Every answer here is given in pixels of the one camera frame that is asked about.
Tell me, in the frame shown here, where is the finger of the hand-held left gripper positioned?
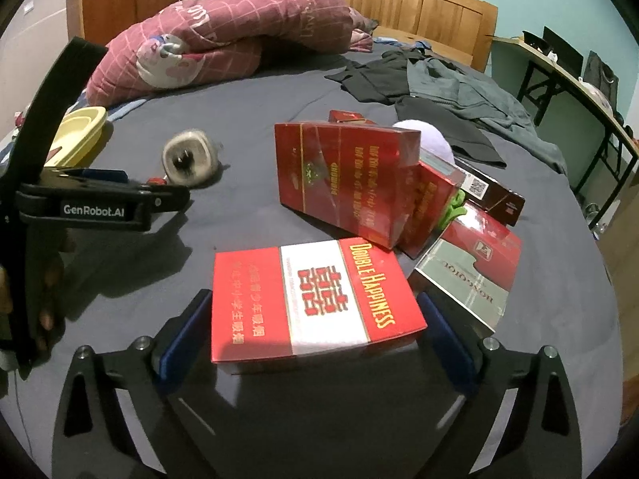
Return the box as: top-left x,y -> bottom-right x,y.
125,184 -> 192,218
42,166 -> 131,186

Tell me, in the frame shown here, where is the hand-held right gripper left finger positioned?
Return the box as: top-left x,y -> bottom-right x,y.
52,288 -> 235,479

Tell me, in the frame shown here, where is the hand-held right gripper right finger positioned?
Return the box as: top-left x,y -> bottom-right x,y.
413,290 -> 583,479

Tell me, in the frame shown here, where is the yellow plastic basin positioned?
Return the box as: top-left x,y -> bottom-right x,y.
43,106 -> 109,168

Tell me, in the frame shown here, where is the red and white box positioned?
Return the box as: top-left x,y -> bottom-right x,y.
210,237 -> 429,376

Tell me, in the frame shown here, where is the red box with grey label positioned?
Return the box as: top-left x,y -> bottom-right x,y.
398,147 -> 467,260

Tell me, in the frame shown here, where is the large glossy red carton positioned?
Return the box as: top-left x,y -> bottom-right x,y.
274,121 -> 421,251

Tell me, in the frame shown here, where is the small red box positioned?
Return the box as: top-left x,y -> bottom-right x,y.
328,109 -> 376,126

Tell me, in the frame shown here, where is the person's left hand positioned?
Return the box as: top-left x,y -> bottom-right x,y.
31,236 -> 77,355

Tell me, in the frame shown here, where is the silver and red box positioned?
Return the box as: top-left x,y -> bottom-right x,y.
408,204 -> 524,336

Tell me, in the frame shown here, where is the green toy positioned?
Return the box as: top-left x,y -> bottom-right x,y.
438,190 -> 468,231

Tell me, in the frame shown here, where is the dark brown box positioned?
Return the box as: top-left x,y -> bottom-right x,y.
453,156 -> 527,228

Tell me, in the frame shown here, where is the pink checked quilt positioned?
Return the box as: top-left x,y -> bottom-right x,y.
86,0 -> 375,107

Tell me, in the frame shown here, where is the black cloth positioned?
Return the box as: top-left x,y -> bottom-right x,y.
394,96 -> 508,168

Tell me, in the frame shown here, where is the white round plush ball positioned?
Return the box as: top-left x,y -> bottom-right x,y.
392,119 -> 456,166

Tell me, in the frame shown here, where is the black garment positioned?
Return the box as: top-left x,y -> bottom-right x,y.
324,50 -> 426,107

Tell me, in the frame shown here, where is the grey-green jacket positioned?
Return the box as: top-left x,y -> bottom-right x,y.
405,54 -> 568,175

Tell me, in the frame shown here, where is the wooden desk with black legs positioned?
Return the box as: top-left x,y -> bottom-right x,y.
491,35 -> 639,223

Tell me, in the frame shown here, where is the black bag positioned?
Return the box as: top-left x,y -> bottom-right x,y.
583,50 -> 620,99

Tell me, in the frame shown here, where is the black monitor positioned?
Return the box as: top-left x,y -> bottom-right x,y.
542,25 -> 585,79

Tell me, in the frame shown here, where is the wooden headboard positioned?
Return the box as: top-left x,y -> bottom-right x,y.
333,0 -> 500,73

